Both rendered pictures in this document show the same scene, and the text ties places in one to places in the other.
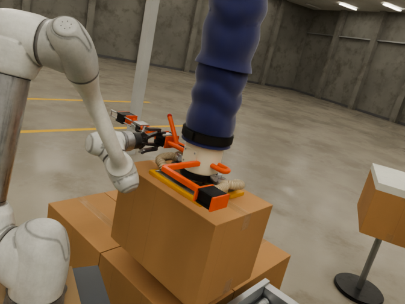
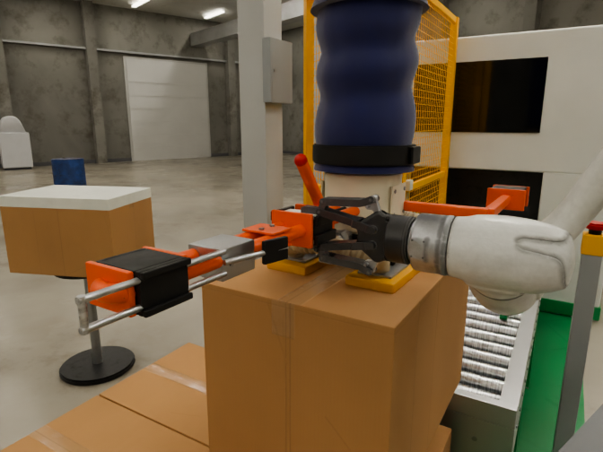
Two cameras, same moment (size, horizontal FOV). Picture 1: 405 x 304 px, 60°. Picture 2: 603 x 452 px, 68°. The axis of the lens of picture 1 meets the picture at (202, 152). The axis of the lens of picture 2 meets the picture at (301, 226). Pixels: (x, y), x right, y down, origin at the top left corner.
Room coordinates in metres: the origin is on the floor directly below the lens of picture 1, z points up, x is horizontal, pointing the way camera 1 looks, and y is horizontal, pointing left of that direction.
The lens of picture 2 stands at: (1.76, 0.96, 1.38)
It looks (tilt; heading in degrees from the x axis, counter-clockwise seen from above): 13 degrees down; 261
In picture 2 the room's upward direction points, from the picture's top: straight up
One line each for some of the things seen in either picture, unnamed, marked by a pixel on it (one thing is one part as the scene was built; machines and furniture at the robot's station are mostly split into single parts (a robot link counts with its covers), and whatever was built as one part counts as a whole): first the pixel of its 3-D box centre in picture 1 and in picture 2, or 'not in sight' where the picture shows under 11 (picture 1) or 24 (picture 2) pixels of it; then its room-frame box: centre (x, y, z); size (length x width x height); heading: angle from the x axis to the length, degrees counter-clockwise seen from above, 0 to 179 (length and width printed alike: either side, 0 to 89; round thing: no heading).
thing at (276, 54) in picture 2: not in sight; (278, 72); (1.52, -1.40, 1.62); 0.20 x 0.05 x 0.30; 51
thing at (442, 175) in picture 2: not in sight; (425, 171); (0.49, -1.89, 1.05); 1.17 x 0.10 x 2.10; 51
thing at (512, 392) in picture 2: not in sight; (534, 300); (0.29, -0.95, 0.50); 2.31 x 0.05 x 0.19; 51
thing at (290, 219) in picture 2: (166, 139); (303, 224); (1.64, 0.19, 1.20); 0.10 x 0.08 x 0.06; 139
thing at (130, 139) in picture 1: (125, 141); (432, 243); (1.47, 0.34, 1.20); 0.09 x 0.06 x 0.09; 51
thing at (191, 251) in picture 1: (187, 221); (353, 339); (1.49, 0.00, 0.87); 0.60 x 0.40 x 0.40; 50
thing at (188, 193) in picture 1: (181, 182); (400, 256); (1.41, 0.06, 1.09); 0.34 x 0.10 x 0.05; 49
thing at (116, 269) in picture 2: (127, 117); (139, 278); (1.87, 0.45, 1.20); 0.08 x 0.07 x 0.05; 49
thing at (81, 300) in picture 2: (124, 120); (205, 273); (1.80, 0.44, 1.20); 0.31 x 0.03 x 0.05; 49
